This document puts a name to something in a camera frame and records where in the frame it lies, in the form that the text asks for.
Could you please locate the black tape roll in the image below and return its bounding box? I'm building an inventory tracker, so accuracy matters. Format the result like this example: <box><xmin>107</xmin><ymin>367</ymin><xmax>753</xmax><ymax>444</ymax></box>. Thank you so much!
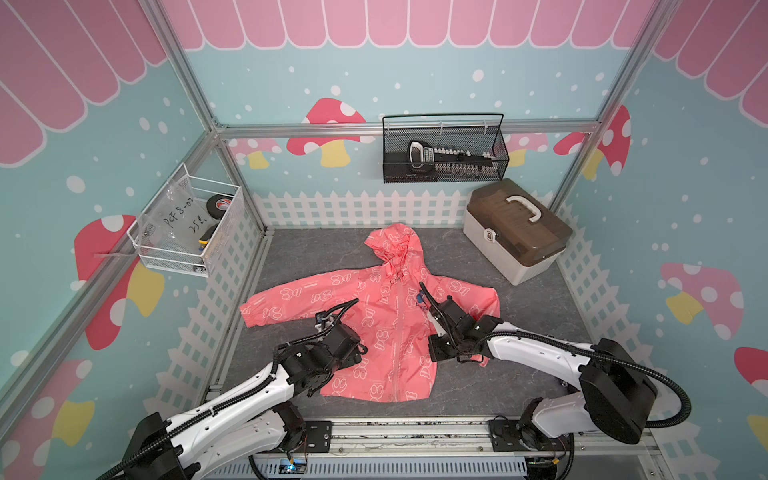
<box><xmin>206</xmin><ymin>194</ymin><xmax>233</xmax><ymax>221</ymax></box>

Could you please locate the pink hooded rain jacket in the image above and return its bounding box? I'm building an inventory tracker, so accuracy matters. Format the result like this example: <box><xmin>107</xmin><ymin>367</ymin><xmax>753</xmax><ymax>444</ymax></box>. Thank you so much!
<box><xmin>240</xmin><ymin>224</ymin><xmax>500</xmax><ymax>403</ymax></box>

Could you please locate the clear labelled plastic bag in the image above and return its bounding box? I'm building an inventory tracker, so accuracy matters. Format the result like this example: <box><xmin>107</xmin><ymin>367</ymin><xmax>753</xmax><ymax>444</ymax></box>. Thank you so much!
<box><xmin>143</xmin><ymin>177</ymin><xmax>211</xmax><ymax>254</ymax></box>

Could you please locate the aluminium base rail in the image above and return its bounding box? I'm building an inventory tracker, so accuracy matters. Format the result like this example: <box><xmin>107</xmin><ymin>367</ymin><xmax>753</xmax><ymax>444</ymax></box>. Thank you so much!
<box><xmin>161</xmin><ymin>415</ymin><xmax>661</xmax><ymax>480</ymax></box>

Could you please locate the clear plastic wall bin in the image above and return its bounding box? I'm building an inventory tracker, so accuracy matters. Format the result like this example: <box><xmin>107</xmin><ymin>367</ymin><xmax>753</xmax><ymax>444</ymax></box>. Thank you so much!
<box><xmin>127</xmin><ymin>165</ymin><xmax>252</xmax><ymax>278</ymax></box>

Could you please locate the beige toolbox with brown lid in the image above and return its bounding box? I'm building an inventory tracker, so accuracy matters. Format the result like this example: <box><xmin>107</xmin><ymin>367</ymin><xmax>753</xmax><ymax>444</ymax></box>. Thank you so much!
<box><xmin>463</xmin><ymin>179</ymin><xmax>573</xmax><ymax>286</ymax></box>

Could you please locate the black wire mesh wall basket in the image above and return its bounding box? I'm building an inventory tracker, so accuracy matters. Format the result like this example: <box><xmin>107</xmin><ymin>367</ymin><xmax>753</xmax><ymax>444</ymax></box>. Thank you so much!
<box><xmin>381</xmin><ymin>113</ymin><xmax>509</xmax><ymax>183</ymax></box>

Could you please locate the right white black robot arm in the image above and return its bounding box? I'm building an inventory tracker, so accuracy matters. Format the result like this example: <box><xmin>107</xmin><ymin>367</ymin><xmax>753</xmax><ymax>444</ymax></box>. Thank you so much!
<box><xmin>417</xmin><ymin>290</ymin><xmax>692</xmax><ymax>451</ymax></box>

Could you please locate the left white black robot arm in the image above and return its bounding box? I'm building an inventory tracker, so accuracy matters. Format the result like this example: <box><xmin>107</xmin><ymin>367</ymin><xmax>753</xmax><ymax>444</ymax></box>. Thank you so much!
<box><xmin>102</xmin><ymin>303</ymin><xmax>367</xmax><ymax>479</ymax></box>

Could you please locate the socket wrench set in basket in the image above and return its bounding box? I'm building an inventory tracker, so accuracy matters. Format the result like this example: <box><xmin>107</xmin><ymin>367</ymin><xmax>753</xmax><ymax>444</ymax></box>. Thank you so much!
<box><xmin>407</xmin><ymin>141</ymin><xmax>496</xmax><ymax>178</ymax></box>

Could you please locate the yellow black tool in bin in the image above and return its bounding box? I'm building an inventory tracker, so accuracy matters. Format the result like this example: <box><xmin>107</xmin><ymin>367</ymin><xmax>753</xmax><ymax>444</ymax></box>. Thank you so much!
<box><xmin>198</xmin><ymin>224</ymin><xmax>218</xmax><ymax>250</ymax></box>

